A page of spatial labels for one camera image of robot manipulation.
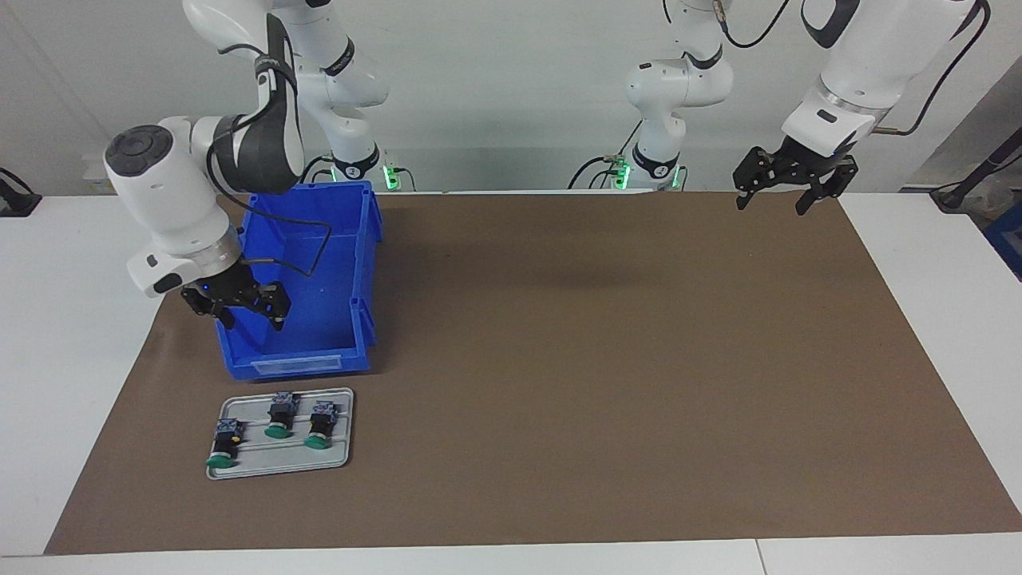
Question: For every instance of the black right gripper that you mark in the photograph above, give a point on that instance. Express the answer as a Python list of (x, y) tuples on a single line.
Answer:
[(227, 287)]

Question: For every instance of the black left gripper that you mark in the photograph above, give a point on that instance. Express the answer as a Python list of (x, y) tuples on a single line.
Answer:
[(806, 164)]

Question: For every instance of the green push button switch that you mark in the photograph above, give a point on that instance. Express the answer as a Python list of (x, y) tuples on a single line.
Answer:
[(281, 415), (321, 425)]

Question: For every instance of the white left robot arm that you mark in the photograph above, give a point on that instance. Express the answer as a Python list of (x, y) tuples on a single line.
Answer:
[(679, 80)]

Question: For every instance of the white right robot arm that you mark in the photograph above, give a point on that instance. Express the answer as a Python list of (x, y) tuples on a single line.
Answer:
[(160, 200)]

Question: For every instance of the green button with yellow dot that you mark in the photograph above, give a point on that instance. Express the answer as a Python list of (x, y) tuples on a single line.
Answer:
[(225, 443)]

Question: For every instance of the blue plastic storage bin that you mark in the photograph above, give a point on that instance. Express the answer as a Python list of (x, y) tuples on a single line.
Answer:
[(319, 335)]

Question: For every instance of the grey metal tray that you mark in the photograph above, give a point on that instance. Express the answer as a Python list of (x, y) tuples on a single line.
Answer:
[(279, 461)]

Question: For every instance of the black stand pole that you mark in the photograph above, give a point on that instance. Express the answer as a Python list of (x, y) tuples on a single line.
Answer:
[(954, 196)]

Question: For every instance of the green lit connector block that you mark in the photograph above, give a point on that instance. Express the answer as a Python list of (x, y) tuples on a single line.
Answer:
[(621, 172), (391, 176)]

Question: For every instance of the white cardboard box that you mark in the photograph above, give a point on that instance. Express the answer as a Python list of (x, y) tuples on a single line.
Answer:
[(94, 182)]

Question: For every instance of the blue crate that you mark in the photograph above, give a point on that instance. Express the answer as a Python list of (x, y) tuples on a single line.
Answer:
[(1008, 239)]

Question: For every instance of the brown table mat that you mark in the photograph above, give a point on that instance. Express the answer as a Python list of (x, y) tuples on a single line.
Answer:
[(559, 447)]

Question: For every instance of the black clamp mount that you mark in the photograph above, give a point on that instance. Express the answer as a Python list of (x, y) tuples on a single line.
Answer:
[(16, 204)]

